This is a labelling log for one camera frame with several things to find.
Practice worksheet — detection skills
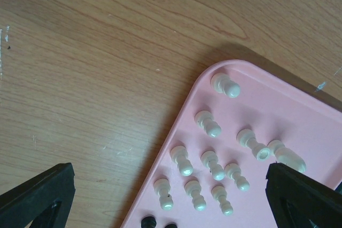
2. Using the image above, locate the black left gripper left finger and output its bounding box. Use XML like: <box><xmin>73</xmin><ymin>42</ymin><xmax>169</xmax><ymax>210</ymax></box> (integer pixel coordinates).
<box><xmin>1</xmin><ymin>163</ymin><xmax>75</xmax><ymax>227</ymax></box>

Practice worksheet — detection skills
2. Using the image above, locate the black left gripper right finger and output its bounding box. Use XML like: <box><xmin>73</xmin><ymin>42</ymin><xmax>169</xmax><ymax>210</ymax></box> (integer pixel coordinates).
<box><xmin>266</xmin><ymin>163</ymin><xmax>341</xmax><ymax>227</ymax></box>

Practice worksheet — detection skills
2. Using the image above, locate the white chess knight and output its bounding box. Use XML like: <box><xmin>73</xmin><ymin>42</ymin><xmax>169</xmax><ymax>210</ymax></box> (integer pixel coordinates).
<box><xmin>268</xmin><ymin>139</ymin><xmax>306</xmax><ymax>173</ymax></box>

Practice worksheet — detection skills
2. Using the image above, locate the white chess rook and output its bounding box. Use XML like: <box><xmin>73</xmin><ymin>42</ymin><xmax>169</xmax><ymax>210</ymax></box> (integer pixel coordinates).
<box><xmin>236</xmin><ymin>129</ymin><xmax>271</xmax><ymax>161</ymax></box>

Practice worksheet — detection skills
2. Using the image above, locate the black chess piece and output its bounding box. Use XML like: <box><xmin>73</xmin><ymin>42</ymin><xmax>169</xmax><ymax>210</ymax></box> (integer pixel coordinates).
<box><xmin>141</xmin><ymin>216</ymin><xmax>157</xmax><ymax>228</ymax></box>
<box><xmin>165</xmin><ymin>223</ymin><xmax>177</xmax><ymax>228</ymax></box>

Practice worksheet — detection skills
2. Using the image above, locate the pink plastic tray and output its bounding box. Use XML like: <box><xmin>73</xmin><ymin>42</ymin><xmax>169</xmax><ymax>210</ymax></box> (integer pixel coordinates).
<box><xmin>122</xmin><ymin>60</ymin><xmax>341</xmax><ymax>227</ymax></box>

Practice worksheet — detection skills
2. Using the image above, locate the white corner pawn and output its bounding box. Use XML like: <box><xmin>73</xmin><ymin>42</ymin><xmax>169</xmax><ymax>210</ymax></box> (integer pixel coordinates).
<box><xmin>211</xmin><ymin>73</ymin><xmax>240</xmax><ymax>98</ymax></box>

